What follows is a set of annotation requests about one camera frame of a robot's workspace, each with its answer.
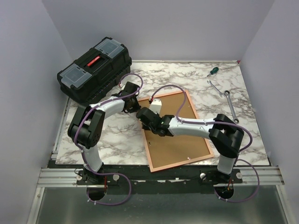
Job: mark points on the aluminium rail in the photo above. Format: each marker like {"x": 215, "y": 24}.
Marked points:
{"x": 67, "y": 177}

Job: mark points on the red wooden picture frame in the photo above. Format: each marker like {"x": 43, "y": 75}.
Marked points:
{"x": 168, "y": 152}

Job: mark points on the black plastic toolbox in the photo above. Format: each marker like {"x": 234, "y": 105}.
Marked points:
{"x": 90, "y": 77}

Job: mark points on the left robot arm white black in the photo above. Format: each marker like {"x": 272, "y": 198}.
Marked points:
{"x": 86, "y": 126}

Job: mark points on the small silver open wrench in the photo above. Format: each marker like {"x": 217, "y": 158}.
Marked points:
{"x": 217, "y": 90}

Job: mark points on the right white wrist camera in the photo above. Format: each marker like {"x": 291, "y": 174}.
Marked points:
{"x": 156, "y": 106}

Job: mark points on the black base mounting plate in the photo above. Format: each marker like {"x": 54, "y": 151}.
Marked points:
{"x": 138, "y": 179}

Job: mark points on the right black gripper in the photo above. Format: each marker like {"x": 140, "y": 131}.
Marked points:
{"x": 145, "y": 127}

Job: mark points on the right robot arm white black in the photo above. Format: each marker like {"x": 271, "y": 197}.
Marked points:
{"x": 223, "y": 132}

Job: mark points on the silver ratchet wrench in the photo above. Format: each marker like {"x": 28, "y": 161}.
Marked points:
{"x": 227, "y": 95}

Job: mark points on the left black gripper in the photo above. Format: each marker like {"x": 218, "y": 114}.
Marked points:
{"x": 137, "y": 107}

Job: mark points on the green handled screwdriver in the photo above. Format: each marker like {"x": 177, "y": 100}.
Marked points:
{"x": 213, "y": 71}

